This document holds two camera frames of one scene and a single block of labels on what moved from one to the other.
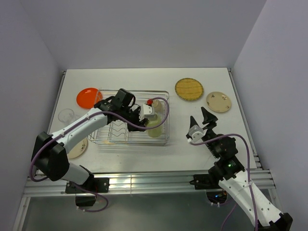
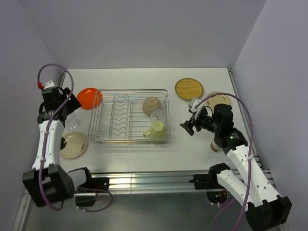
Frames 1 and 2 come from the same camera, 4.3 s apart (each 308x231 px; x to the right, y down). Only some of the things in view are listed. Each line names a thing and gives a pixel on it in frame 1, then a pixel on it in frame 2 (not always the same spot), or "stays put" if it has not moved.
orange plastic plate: x=87 y=97 stays put
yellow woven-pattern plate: x=189 y=89 stays put
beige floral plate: x=218 y=102 stays put
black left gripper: x=137 y=121 -> x=73 y=104
